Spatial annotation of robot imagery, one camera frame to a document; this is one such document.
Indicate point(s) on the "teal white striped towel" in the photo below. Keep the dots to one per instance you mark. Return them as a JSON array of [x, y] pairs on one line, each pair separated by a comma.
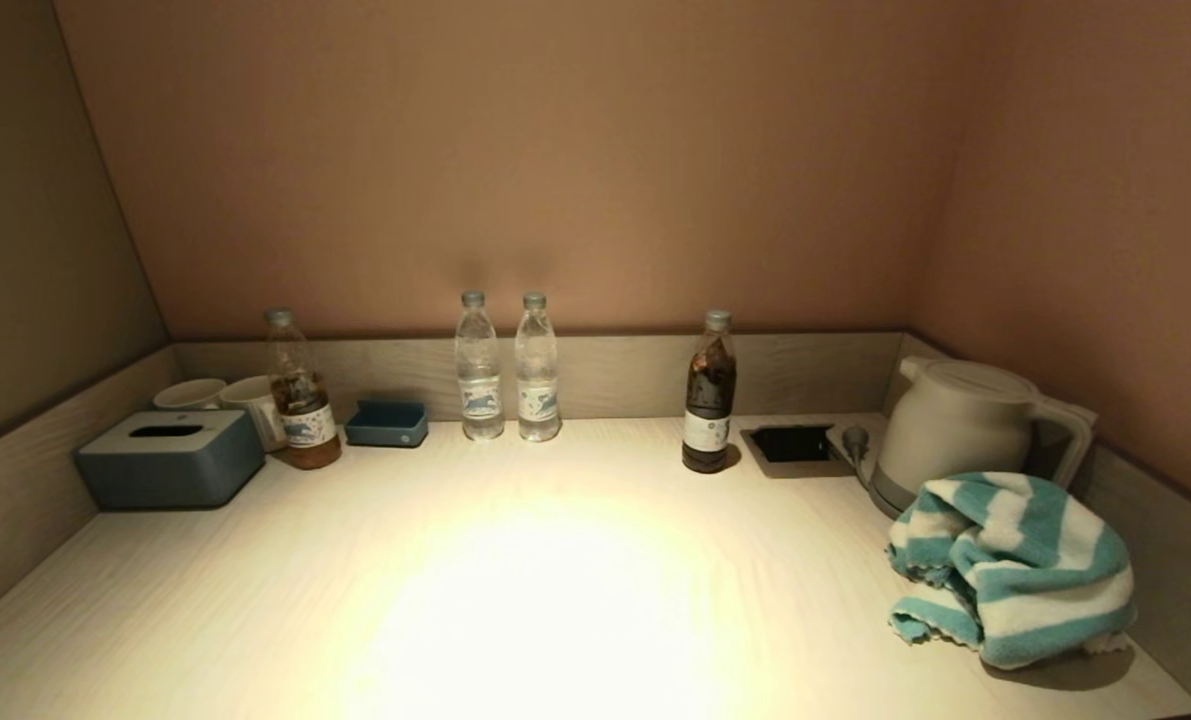
[[1015, 570]]

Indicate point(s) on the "clear water bottle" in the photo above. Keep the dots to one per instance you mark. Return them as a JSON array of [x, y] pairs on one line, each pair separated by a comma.
[[479, 390], [538, 392]]

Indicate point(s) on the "dark liquid plastic bottle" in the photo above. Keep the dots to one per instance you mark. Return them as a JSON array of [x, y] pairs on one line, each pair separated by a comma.
[[709, 410]]

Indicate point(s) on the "recessed black socket panel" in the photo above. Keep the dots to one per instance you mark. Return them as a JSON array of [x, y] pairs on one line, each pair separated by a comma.
[[793, 445]]

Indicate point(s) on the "small blue plastic tray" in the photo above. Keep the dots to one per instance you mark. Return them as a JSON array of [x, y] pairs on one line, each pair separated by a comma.
[[386, 428]]

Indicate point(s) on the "grey kettle power plug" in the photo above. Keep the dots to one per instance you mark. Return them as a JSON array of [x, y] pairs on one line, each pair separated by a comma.
[[856, 440]]

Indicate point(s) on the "amber tea plastic bottle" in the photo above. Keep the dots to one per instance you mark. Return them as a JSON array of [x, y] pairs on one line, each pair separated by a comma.
[[303, 425]]

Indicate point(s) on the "grey kettle base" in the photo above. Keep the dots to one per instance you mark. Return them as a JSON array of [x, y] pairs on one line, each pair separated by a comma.
[[885, 498]]

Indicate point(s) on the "white ceramic mug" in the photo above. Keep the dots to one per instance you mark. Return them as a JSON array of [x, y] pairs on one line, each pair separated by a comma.
[[188, 393], [258, 405]]

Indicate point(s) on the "white electric kettle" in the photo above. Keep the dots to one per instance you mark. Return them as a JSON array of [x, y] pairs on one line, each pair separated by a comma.
[[955, 425]]

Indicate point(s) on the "grey-blue tissue box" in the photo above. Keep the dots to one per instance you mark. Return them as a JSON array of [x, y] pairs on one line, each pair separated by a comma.
[[170, 470]]

